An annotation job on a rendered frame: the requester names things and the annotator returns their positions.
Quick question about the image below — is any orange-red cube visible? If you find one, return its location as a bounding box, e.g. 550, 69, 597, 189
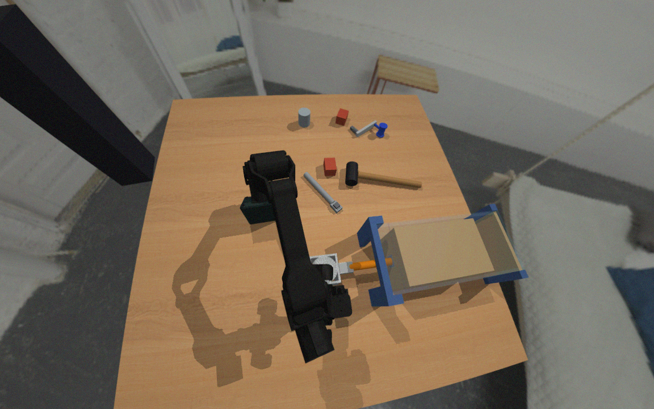
324, 157, 337, 176
336, 109, 349, 126

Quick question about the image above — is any wooden-handled mallet with black head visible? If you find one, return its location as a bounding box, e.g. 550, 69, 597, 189
345, 161, 422, 188

